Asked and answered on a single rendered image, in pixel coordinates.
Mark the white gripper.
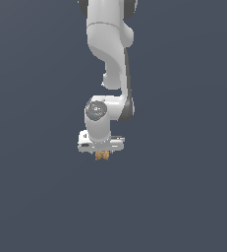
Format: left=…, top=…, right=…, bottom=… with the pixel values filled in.
left=77, top=129, right=126, bottom=154

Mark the small orange-brown object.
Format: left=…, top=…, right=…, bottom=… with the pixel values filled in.
left=94, top=151, right=111, bottom=161

